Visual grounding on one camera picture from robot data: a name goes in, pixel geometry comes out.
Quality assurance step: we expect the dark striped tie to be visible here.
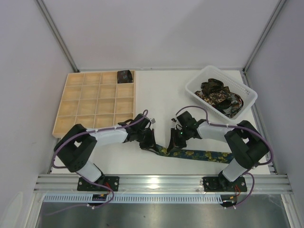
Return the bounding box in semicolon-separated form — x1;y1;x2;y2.
217;93;244;118

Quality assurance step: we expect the blue yellow floral tie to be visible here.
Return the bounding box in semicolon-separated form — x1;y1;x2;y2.
148;145;234;164

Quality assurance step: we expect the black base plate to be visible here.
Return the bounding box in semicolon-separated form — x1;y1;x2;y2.
77;176;120;192
202;176;247;192

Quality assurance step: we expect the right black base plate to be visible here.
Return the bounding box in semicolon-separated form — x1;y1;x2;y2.
202;176;247;192

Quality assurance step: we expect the wooden compartment tray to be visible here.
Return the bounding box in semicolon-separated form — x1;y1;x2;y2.
52;70;136;139

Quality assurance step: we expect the left aluminium frame post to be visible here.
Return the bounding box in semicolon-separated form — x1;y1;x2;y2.
34;0;80;73

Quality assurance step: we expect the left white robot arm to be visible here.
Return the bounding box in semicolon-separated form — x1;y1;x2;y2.
53;110;156;185

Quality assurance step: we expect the white plastic basket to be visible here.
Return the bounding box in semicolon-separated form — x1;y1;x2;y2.
185;66;258;123

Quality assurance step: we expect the right aluminium frame post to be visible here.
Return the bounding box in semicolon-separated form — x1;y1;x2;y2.
243;0;288;74

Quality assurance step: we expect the brown patterned tie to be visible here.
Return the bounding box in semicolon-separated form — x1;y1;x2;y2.
194;78;230;108

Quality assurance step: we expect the aluminium frame post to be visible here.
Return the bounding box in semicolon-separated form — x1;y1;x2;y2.
34;0;80;73
243;0;288;74

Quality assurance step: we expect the aluminium mounting rail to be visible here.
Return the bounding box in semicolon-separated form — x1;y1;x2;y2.
34;174;293;194

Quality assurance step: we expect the white slotted cable duct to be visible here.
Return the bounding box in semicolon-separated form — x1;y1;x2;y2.
44;193;223;204

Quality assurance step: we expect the rolled dark tie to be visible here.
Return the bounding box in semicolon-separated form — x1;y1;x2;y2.
117;70;133;84

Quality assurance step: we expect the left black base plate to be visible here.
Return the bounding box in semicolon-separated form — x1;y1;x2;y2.
77;176;120;192

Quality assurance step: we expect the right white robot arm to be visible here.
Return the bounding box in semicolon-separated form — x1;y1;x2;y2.
167;111;274;190

